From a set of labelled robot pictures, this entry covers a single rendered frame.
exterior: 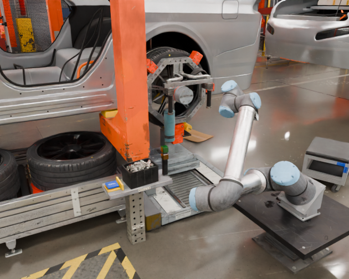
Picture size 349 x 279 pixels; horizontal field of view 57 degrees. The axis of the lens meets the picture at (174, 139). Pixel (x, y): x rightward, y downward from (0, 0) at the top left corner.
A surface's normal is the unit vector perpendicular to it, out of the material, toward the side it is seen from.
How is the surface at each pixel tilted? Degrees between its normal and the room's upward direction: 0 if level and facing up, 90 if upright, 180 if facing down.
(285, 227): 0
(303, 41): 88
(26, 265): 0
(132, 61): 90
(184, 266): 0
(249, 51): 90
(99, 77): 90
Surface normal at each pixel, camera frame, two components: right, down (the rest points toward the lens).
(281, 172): -0.55, -0.54
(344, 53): -0.39, 0.46
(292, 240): 0.00, -0.92
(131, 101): 0.46, 0.35
